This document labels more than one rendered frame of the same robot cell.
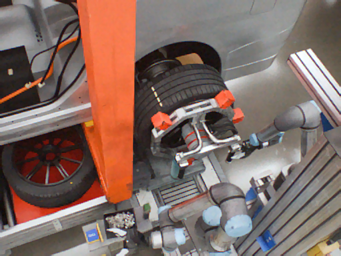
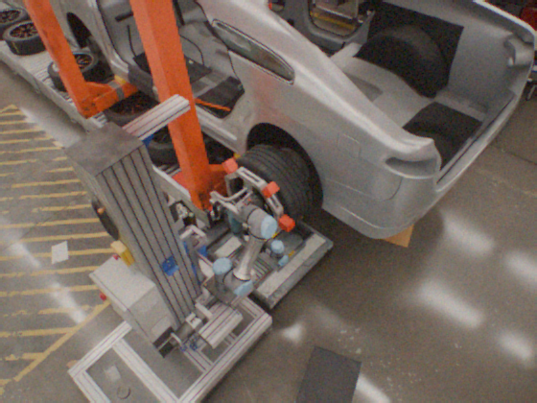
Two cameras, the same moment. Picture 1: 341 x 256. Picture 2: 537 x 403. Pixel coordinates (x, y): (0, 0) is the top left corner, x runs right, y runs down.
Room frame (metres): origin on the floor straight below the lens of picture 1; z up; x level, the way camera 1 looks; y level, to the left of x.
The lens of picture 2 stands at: (1.05, -2.10, 3.14)
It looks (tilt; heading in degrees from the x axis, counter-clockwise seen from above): 50 degrees down; 77
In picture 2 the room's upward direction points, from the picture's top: 4 degrees counter-clockwise
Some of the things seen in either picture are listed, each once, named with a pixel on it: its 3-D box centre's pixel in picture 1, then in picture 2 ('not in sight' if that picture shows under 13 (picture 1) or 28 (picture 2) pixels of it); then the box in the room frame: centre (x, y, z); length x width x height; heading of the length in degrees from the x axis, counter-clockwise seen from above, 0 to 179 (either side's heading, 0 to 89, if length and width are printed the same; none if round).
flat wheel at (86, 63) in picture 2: not in sight; (77, 71); (-0.16, 3.16, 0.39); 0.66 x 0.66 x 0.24
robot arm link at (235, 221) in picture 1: (226, 231); not in sight; (0.64, -0.35, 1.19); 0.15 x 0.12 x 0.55; 18
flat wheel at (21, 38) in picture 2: not in sight; (30, 36); (-0.86, 4.43, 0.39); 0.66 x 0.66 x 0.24
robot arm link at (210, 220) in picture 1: (212, 219); not in sight; (0.76, -0.31, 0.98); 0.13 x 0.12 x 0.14; 18
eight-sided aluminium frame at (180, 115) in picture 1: (192, 131); (253, 201); (1.37, -0.15, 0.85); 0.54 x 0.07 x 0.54; 120
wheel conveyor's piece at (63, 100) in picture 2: not in sight; (85, 86); (-0.11, 3.08, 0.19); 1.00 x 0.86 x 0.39; 120
